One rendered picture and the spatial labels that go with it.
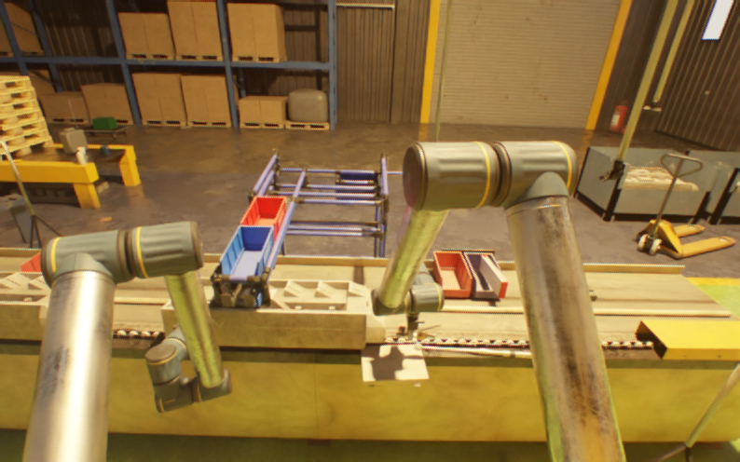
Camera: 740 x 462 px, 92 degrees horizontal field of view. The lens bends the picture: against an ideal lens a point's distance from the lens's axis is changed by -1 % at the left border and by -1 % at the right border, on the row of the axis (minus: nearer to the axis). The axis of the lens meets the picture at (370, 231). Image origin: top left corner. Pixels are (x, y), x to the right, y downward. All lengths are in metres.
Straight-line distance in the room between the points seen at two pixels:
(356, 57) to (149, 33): 5.35
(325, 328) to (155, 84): 10.42
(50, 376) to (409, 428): 1.81
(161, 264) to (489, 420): 1.91
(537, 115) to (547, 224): 12.09
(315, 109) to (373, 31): 2.87
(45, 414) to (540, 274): 1.02
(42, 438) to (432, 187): 0.89
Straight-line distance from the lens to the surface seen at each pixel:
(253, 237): 1.91
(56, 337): 1.08
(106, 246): 1.17
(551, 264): 0.83
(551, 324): 0.83
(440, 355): 1.97
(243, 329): 1.92
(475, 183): 0.79
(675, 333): 2.55
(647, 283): 3.16
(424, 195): 0.76
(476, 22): 12.05
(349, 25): 11.73
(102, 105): 12.62
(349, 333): 1.84
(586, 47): 13.23
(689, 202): 6.76
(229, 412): 2.39
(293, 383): 2.11
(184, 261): 1.14
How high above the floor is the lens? 2.15
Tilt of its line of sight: 27 degrees down
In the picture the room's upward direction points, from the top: 2 degrees clockwise
